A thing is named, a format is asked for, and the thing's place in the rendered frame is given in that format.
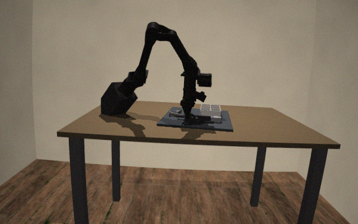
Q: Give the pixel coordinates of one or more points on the white compartment tray with metal parts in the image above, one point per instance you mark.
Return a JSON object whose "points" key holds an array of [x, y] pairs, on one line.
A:
{"points": [[205, 110]]}

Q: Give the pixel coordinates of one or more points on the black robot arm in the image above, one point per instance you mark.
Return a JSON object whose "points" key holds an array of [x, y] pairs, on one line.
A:
{"points": [[138, 77]]}

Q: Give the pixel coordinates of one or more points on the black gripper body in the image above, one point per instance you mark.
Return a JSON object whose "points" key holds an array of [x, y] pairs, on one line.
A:
{"points": [[187, 94]]}

